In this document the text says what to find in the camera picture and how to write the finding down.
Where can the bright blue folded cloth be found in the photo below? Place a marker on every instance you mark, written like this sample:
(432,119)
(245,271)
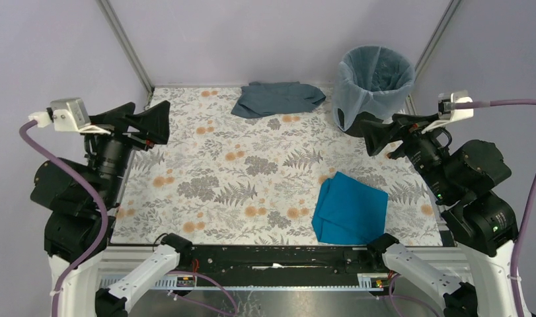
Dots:
(349,212)

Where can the black plastic trash bin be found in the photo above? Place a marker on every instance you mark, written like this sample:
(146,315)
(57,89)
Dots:
(364,122)

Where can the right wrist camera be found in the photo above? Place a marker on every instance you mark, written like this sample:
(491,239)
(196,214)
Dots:
(448,112)

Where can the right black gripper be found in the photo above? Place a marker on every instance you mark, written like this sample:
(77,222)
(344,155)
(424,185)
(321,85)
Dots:
(379,133)

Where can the floral patterned table mat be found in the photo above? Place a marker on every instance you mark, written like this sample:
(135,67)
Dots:
(222,179)

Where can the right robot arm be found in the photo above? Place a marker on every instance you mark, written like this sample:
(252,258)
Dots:
(482,224)

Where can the grey-blue crumpled cloth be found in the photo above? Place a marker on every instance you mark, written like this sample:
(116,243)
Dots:
(259,100)

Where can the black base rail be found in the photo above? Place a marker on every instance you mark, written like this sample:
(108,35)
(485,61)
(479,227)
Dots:
(283,266)

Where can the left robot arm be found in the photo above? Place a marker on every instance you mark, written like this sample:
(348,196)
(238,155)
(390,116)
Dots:
(81,197)

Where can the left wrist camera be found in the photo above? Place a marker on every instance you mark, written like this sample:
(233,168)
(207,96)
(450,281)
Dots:
(67,115)

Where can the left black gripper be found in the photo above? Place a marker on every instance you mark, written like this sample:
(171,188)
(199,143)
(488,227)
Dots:
(154,121)

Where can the light blue plastic trash bag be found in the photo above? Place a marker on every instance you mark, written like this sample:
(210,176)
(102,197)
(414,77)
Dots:
(368,87)

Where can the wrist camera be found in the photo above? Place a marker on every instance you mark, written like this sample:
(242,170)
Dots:
(67,115)
(448,112)

